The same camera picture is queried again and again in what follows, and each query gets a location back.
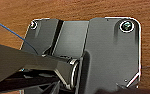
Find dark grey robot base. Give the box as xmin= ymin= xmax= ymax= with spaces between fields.
xmin=20 ymin=17 xmax=142 ymax=94

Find thin blue cable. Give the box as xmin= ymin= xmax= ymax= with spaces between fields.
xmin=0 ymin=18 xmax=39 ymax=55

